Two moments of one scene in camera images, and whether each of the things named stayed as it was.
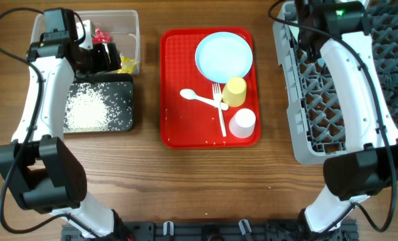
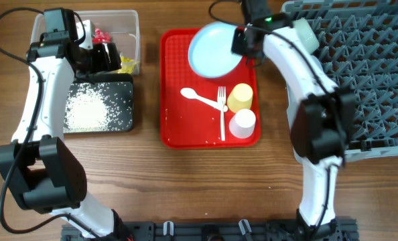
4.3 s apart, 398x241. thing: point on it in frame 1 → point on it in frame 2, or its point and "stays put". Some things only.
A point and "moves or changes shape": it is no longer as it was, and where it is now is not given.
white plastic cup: (242, 123) stays put
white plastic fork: (217, 95) moves or changes shape
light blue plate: (222, 56) moves or changes shape
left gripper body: (95, 61) stays put
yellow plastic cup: (234, 92) moves or changes shape
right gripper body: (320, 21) → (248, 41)
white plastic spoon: (190, 94) stays put
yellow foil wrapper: (128, 65) stays put
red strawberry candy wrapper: (100, 37) stays put
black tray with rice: (104, 106) stays put
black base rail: (209, 231) stays put
